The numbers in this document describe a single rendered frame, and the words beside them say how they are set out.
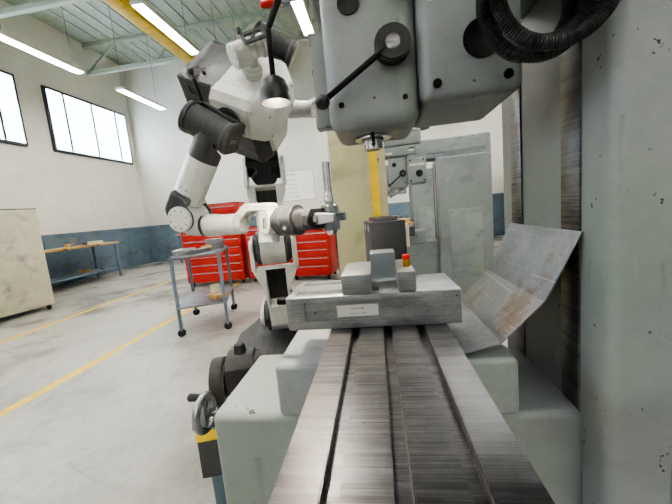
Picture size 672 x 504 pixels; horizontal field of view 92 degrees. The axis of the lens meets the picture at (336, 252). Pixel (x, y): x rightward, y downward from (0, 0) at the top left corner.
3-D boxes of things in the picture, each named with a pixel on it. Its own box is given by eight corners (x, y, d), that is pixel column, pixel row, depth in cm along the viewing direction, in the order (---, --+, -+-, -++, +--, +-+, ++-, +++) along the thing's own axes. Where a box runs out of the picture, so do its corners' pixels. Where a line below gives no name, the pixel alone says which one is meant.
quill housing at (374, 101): (328, 131, 68) (313, -37, 63) (339, 149, 88) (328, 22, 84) (422, 120, 65) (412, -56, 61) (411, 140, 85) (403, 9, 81)
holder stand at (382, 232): (374, 277, 111) (369, 219, 109) (367, 266, 133) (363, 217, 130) (408, 273, 111) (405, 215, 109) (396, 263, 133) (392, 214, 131)
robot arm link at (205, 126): (173, 146, 92) (189, 101, 88) (189, 147, 101) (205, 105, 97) (209, 167, 93) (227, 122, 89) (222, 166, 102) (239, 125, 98)
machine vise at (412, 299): (288, 331, 67) (282, 279, 66) (303, 308, 82) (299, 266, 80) (463, 323, 63) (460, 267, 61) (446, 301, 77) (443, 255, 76)
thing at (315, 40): (316, 128, 76) (307, 33, 73) (319, 132, 80) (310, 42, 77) (333, 126, 75) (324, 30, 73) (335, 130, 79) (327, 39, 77)
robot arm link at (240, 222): (273, 201, 95) (230, 204, 97) (274, 232, 95) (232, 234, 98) (280, 203, 101) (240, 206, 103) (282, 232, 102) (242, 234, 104)
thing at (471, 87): (422, 101, 63) (414, -47, 59) (409, 130, 87) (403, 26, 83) (526, 87, 60) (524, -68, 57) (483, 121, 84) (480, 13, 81)
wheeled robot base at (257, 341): (242, 344, 187) (235, 288, 183) (330, 331, 195) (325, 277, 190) (221, 410, 125) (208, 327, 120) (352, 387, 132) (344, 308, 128)
